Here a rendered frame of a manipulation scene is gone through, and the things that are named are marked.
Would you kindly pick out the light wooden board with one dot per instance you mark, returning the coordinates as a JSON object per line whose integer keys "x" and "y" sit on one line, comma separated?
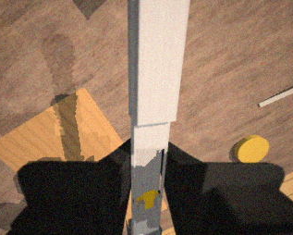
{"x": 74, "y": 129}

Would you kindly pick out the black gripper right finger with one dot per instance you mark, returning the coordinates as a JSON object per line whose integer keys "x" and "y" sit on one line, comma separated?
{"x": 189, "y": 183}

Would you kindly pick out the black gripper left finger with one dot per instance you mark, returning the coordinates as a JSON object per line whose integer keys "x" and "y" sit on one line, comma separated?
{"x": 107, "y": 181}

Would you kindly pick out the yellow round disc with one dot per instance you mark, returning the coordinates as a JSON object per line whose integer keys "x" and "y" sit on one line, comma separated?
{"x": 251, "y": 149}

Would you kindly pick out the grey saucepan with long handle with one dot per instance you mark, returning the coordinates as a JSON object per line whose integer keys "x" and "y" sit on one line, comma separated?
{"x": 276, "y": 97}

